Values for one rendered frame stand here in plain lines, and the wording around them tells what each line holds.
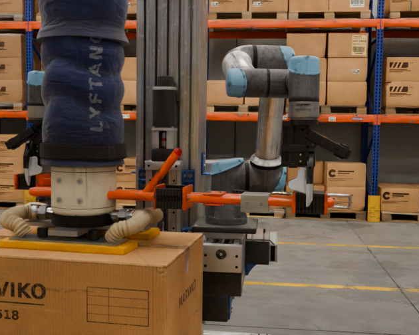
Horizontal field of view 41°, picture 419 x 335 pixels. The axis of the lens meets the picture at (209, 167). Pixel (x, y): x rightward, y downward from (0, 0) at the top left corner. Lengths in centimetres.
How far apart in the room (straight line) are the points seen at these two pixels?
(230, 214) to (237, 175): 14
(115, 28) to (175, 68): 73
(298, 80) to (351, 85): 734
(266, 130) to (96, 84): 70
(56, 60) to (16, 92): 801
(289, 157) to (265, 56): 54
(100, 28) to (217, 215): 83
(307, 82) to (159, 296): 61
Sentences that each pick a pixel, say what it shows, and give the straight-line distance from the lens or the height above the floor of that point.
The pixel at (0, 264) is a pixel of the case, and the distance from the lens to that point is 143.
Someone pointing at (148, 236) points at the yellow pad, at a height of 108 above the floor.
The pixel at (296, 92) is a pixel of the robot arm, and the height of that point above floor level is 147.
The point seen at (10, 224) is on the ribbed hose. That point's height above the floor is 113.
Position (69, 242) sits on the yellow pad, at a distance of 143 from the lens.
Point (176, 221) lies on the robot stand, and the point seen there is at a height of 102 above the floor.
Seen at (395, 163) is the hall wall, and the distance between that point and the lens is 1013.
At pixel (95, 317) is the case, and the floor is 94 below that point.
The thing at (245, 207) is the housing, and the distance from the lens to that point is 138.
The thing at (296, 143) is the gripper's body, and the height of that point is 134.
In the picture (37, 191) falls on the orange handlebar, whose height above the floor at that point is 120.
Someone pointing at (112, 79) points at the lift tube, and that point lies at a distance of 146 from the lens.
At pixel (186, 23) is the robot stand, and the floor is 178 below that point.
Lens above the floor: 138
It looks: 4 degrees down
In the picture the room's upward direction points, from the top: 1 degrees clockwise
